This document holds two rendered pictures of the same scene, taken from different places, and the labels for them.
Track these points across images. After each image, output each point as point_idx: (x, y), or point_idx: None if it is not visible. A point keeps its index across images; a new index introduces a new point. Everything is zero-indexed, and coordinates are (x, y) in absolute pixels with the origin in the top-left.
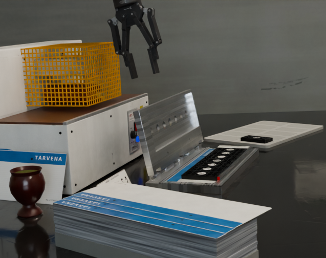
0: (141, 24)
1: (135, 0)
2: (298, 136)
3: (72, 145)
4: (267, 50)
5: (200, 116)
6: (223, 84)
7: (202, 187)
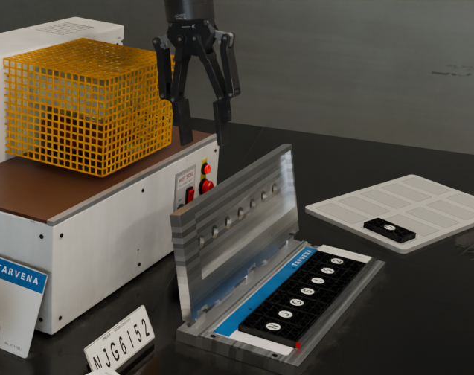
0: (208, 59)
1: (202, 16)
2: (460, 231)
3: (60, 256)
4: (453, 13)
5: (316, 139)
6: (373, 56)
7: (268, 360)
